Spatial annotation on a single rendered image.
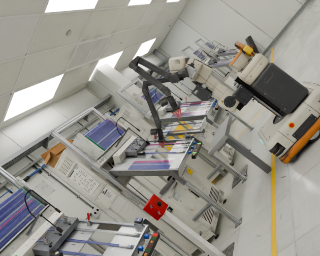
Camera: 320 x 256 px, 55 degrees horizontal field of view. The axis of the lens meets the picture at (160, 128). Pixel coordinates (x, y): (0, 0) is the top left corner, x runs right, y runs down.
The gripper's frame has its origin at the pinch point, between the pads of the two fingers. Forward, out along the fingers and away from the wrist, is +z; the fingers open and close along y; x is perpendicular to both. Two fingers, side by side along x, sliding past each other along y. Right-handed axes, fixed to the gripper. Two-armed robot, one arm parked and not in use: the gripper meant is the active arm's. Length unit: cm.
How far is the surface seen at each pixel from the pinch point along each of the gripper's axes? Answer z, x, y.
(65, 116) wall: 9, -244, -164
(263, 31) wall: -32, 96, -760
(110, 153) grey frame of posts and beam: -6, -48, 26
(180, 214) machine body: 50, 24, 48
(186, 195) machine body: 42, 26, 28
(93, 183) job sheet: 16, -63, 48
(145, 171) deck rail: 3.3, -2.5, 48.4
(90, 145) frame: -21, -62, 38
